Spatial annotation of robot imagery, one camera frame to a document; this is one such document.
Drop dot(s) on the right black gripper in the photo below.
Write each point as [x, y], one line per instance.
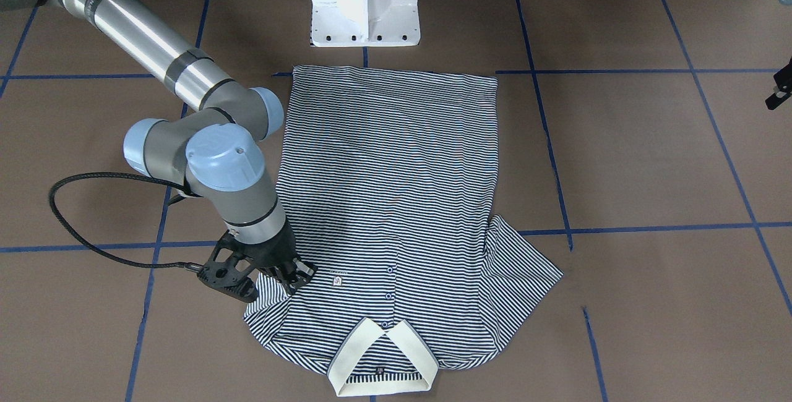
[274, 256]

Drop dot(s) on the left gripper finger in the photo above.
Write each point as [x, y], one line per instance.
[782, 88]

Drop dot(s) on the blue white striped polo shirt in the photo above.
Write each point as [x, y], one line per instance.
[388, 180]

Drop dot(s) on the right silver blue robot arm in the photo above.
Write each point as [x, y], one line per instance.
[213, 153]

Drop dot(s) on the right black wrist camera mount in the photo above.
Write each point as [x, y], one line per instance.
[228, 270]

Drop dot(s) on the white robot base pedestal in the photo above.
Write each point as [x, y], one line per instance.
[364, 23]

